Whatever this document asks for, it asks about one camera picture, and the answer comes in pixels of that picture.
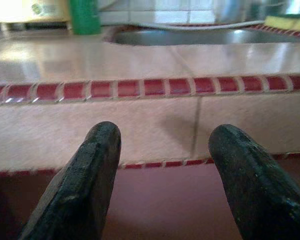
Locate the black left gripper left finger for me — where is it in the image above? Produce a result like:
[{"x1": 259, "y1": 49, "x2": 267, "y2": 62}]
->
[{"x1": 18, "y1": 121, "x2": 122, "y2": 240}]

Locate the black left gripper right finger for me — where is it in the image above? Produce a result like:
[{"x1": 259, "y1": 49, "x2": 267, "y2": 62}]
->
[{"x1": 208, "y1": 124, "x2": 300, "y2": 240}]

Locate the steel sink basin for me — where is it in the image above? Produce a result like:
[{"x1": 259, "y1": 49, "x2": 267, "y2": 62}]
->
[{"x1": 103, "y1": 23, "x2": 300, "y2": 47}]

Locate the green and yellow sponge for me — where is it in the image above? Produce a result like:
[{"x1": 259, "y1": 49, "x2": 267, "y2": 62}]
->
[{"x1": 264, "y1": 13, "x2": 300, "y2": 32}]

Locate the green dish soap bottle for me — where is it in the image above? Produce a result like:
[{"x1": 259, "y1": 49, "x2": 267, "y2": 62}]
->
[{"x1": 69, "y1": 0, "x2": 102, "y2": 36}]

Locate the cream water purifier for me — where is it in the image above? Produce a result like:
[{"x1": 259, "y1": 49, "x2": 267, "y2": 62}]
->
[{"x1": 0, "y1": 0, "x2": 71, "y2": 29}]

